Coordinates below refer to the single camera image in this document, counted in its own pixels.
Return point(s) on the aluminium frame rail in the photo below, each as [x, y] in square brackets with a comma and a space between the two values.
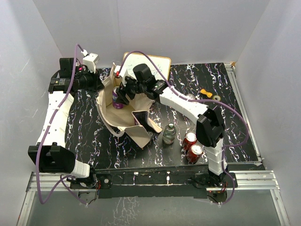
[174, 181]

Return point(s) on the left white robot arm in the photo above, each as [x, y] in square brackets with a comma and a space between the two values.
[50, 154]

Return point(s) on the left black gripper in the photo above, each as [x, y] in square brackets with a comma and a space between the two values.
[97, 84]

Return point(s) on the cream canvas tote bag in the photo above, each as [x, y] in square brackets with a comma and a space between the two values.
[133, 119]

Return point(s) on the red cola can rear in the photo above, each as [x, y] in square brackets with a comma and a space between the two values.
[190, 96]

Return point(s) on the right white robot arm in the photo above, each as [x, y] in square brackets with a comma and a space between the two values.
[209, 123]

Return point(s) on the small whiteboard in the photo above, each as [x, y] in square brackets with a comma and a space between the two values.
[162, 63]

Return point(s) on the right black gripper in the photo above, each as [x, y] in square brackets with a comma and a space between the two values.
[123, 90]

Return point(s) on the red cola can middle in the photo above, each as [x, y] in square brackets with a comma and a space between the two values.
[189, 139]

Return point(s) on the red cola can front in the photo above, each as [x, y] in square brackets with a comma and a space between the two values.
[194, 153]

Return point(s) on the yellow tape roll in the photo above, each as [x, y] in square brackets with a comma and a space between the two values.
[216, 98]

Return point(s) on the clear glass bottle on table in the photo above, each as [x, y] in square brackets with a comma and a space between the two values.
[169, 134]

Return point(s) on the red cola can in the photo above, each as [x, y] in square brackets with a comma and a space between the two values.
[190, 96]
[194, 153]
[189, 139]

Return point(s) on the yellow bone-shaped toy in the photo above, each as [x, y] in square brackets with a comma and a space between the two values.
[206, 93]

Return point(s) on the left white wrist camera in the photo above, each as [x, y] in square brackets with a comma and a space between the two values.
[90, 60]

